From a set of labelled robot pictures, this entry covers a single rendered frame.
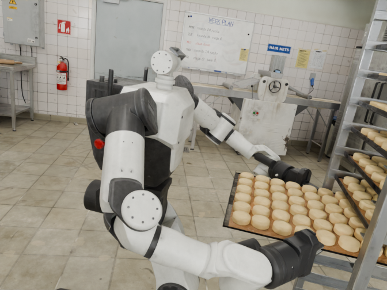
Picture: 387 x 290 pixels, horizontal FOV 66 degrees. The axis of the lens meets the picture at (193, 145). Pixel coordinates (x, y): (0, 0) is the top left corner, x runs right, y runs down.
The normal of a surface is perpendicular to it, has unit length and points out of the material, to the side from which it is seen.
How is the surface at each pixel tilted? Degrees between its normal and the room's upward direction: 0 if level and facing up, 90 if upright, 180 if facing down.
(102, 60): 90
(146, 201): 40
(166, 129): 85
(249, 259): 31
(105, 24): 90
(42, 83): 90
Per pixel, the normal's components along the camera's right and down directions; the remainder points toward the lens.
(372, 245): -0.22, 0.26
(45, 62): 0.11, 0.31
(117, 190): 0.35, -0.52
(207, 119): 0.45, 0.46
